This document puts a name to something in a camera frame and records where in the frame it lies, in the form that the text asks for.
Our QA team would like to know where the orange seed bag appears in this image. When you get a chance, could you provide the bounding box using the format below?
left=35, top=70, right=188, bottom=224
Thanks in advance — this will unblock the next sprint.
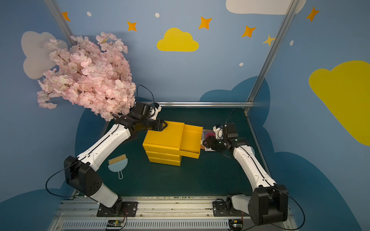
left=200, top=130, right=208, bottom=150

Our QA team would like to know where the pink flower seed bag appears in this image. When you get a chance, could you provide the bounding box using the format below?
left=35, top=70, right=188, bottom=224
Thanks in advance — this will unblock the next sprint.
left=204, top=130, right=215, bottom=152

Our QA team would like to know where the yellow top drawer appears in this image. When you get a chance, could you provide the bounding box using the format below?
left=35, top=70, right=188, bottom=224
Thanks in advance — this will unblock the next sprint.
left=179, top=124, right=203, bottom=159

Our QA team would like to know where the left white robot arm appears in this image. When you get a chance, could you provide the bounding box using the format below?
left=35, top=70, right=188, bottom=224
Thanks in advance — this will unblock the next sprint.
left=64, top=102, right=168, bottom=208

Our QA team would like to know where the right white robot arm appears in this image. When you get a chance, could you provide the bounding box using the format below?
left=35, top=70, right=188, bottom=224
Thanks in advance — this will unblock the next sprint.
left=203, top=123, right=289, bottom=226

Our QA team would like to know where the yellow three-drawer cabinet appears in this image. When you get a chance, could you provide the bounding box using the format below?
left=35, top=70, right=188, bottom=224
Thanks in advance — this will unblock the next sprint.
left=143, top=121, right=185, bottom=155

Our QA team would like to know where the yellow bottom drawer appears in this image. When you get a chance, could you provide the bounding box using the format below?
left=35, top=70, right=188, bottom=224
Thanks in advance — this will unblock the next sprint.
left=148, top=157, right=181, bottom=166

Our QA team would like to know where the rear horizontal aluminium bar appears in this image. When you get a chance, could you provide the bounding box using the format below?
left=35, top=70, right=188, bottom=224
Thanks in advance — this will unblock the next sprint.
left=133, top=101, right=255, bottom=108

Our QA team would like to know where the light blue hand brush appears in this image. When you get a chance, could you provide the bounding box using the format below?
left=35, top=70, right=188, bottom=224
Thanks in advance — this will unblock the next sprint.
left=108, top=154, right=128, bottom=180

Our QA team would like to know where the pink cherry blossom tree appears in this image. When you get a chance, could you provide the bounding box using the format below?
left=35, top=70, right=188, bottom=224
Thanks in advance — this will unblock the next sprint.
left=37, top=32, right=136, bottom=121

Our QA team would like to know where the right green circuit board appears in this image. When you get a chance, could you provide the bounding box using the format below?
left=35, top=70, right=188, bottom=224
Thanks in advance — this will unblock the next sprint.
left=228, top=219, right=244, bottom=231

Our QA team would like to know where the green circuit board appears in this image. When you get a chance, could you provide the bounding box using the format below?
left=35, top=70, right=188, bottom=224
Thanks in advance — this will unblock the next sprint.
left=105, top=220, right=124, bottom=231
left=228, top=219, right=244, bottom=231

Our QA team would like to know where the left green circuit board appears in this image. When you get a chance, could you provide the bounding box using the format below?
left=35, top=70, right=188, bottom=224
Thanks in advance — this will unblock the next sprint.
left=105, top=220, right=124, bottom=231

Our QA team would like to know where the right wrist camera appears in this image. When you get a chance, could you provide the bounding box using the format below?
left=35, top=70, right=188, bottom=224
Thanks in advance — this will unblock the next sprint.
left=213, top=125, right=223, bottom=139

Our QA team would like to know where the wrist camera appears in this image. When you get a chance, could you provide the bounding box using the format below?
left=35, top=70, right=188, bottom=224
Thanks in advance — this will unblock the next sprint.
left=213, top=125, right=223, bottom=139
left=149, top=103, right=162, bottom=120

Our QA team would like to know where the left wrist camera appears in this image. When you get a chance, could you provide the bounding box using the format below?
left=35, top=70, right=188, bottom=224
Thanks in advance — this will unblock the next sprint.
left=149, top=103, right=162, bottom=120

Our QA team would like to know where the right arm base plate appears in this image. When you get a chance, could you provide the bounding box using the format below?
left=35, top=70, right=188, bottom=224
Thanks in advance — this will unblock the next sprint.
left=212, top=199, right=249, bottom=217

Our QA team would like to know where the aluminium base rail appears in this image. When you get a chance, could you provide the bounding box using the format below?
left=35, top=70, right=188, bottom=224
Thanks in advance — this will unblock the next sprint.
left=49, top=196, right=298, bottom=231

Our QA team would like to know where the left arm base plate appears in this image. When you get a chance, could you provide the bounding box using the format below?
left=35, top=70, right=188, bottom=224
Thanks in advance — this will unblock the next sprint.
left=96, top=201, right=138, bottom=218

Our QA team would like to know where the left aluminium frame post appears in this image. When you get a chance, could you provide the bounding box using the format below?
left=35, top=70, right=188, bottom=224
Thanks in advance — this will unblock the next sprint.
left=44, top=0, right=77, bottom=46

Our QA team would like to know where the aluminium frame post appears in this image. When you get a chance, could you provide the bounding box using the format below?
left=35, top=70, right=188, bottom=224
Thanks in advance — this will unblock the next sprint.
left=244, top=0, right=300, bottom=117
left=44, top=0, right=77, bottom=46

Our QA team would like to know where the right aluminium frame post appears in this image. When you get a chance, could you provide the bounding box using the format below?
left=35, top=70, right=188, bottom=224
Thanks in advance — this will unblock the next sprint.
left=244, top=0, right=300, bottom=117

